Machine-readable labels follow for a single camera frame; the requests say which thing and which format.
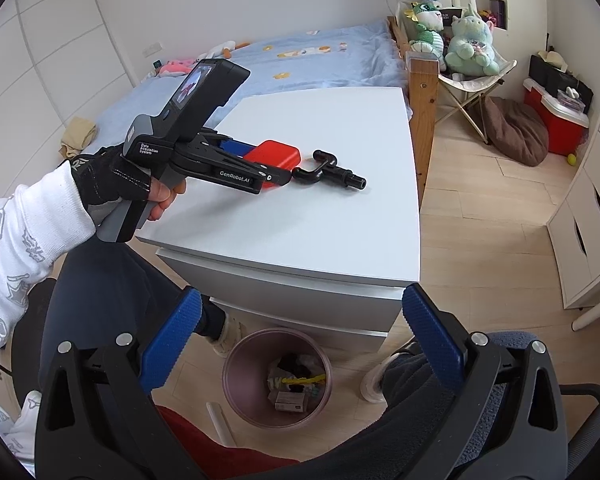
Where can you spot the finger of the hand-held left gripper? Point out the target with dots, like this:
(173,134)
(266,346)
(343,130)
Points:
(235,147)

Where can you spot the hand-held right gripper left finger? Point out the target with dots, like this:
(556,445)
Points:
(172,340)

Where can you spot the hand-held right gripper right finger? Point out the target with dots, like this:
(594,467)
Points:
(430,335)

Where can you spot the red plastic box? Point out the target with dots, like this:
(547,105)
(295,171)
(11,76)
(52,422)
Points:
(280,155)

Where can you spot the translucent pink bin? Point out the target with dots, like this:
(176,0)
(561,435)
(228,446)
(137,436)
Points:
(240,375)

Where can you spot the person's left forearm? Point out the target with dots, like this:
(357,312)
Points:
(25,245)

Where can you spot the person's left hand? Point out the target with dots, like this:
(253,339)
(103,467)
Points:
(110,175)

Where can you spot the pink plush toy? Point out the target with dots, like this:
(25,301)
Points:
(177,67)

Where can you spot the white goose plush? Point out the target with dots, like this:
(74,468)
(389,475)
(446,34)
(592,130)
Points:
(225,50)

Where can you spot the person's left white shoe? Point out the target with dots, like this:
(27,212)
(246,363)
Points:
(232,335)

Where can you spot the person's white shoe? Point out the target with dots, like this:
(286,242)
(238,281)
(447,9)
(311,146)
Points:
(232,335)
(375,380)

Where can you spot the person's right white shoe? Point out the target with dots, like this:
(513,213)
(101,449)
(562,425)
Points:
(375,380)

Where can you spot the bed with blue blanket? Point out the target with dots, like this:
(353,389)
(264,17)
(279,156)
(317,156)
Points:
(300,70)

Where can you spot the person's right leg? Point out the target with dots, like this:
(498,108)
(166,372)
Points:
(410,435)

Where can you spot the person's red garment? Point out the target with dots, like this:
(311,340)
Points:
(205,450)

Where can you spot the white table drawer front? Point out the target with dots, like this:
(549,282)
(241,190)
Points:
(280,285)

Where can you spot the small grey cardboard box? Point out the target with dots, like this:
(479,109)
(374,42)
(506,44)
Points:
(290,401)

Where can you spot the beige folded cloth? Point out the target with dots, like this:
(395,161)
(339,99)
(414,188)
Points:
(77,137)

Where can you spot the white pole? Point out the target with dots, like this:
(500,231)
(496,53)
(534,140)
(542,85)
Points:
(597,312)

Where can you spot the black office chair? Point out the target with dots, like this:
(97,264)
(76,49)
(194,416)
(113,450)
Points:
(590,425)

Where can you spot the white drawer cabinet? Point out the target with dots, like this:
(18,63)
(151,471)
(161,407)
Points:
(587,240)

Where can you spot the brown bean bag cushion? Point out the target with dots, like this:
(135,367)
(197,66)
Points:
(517,132)

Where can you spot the green dragon plush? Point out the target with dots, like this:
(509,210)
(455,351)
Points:
(427,25)

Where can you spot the red cooler box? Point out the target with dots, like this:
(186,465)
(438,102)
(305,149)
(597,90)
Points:
(555,130)

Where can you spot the black box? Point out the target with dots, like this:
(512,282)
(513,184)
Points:
(450,15)

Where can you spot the white folding chair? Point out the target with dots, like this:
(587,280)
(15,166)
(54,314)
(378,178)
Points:
(480,82)

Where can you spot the light green unicorn plush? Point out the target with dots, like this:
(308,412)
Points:
(472,42)

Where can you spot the black bag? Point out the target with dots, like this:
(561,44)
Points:
(550,77)

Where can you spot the cream hat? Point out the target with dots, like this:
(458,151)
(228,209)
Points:
(550,59)

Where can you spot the wooden bed frame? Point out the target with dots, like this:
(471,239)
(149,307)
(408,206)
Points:
(422,110)

